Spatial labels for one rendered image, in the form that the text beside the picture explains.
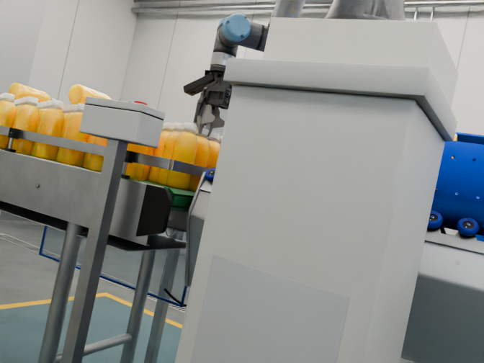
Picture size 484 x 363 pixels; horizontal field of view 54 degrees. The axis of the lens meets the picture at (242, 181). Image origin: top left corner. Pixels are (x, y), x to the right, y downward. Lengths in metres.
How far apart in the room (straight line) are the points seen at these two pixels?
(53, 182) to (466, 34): 4.07
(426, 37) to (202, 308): 0.53
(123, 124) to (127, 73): 5.49
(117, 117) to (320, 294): 0.79
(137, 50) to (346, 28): 6.05
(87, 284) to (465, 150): 0.99
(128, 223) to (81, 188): 0.21
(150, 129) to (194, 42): 4.91
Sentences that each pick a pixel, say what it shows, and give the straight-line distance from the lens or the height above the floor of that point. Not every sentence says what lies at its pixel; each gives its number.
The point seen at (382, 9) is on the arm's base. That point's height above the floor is 1.28.
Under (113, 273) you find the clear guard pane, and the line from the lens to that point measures 2.06.
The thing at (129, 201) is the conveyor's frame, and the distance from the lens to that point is 1.36.
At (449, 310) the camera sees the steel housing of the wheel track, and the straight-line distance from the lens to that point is 1.17.
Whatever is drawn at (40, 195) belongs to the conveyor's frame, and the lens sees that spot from 1.61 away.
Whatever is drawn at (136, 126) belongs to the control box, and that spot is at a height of 1.04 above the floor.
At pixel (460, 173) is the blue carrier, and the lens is 1.14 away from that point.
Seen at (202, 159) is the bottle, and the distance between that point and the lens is 1.46.
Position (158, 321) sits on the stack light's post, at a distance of 2.03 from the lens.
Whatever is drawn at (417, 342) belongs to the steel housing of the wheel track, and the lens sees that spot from 1.22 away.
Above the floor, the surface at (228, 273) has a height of 0.81.
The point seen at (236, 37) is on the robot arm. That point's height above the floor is 1.35.
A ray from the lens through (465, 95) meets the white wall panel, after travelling 4.74.
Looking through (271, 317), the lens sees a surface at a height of 0.77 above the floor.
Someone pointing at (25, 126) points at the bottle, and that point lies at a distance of 1.78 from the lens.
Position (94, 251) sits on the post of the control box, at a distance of 1.33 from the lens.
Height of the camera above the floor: 0.95
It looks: level
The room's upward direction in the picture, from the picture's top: 12 degrees clockwise
